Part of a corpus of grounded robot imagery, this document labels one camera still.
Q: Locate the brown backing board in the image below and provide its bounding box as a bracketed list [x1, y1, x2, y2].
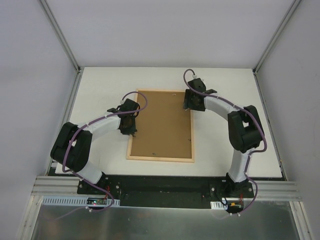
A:
[129, 91, 193, 160]

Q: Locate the light wooden picture frame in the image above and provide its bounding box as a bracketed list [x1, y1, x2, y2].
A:
[125, 88, 195, 163]

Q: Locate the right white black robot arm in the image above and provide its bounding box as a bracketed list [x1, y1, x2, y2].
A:
[183, 78, 267, 198]

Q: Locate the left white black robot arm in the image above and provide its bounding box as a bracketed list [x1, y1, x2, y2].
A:
[50, 99, 140, 195]

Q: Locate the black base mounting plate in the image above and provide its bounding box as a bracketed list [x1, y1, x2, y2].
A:
[77, 175, 255, 209]

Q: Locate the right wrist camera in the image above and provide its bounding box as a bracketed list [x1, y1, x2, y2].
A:
[192, 74, 205, 82]

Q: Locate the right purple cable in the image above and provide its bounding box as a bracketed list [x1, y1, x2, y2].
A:
[183, 68, 268, 220]

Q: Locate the purple cable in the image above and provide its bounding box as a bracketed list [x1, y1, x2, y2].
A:
[183, 68, 268, 220]
[41, 90, 149, 221]

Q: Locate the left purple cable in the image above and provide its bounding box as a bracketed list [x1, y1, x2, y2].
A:
[41, 90, 149, 221]

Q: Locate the left white cable duct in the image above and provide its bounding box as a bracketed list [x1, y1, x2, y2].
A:
[42, 196, 120, 208]

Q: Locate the white cable duct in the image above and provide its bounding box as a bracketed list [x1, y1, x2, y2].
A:
[42, 196, 120, 208]
[210, 201, 228, 210]

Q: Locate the aluminium front rail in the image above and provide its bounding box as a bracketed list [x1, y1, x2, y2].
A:
[31, 176, 80, 196]

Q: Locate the right white cable duct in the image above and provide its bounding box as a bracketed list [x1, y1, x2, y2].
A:
[210, 201, 228, 210]

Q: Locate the left aluminium corner post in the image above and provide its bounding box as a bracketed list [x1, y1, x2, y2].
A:
[38, 0, 81, 73]

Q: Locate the aluminium corner post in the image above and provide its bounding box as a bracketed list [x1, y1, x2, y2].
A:
[38, 0, 81, 73]
[252, 0, 303, 76]

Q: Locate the right aluminium corner post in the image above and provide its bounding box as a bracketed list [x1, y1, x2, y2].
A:
[252, 0, 303, 76]

